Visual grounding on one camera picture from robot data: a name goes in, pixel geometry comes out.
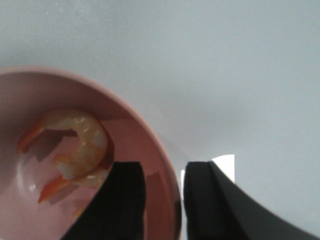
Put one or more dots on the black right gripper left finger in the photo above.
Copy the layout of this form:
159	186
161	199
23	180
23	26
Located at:
117	211

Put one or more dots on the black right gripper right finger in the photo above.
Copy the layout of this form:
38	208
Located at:
217	209

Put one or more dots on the cooked shrimp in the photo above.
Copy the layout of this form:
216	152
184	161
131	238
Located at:
93	179
91	148

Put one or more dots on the pink plastic bowl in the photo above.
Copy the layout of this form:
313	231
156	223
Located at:
26	94

